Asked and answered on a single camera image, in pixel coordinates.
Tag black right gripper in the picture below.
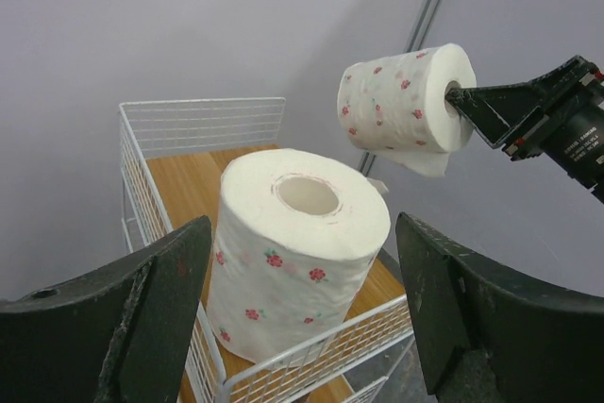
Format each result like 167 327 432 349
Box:
445 56 604 206

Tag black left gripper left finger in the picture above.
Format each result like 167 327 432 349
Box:
1 216 211 402

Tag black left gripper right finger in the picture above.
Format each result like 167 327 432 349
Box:
395 213 603 402

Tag white floral towel roll front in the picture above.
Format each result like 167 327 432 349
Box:
337 43 477 177

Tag white floral towel roll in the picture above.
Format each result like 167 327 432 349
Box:
337 43 477 177
206 149 391 363

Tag white floral towel roll back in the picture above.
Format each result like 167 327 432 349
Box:
206 149 391 363

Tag white wire three-tier shelf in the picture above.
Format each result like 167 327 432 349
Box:
117 96 416 403

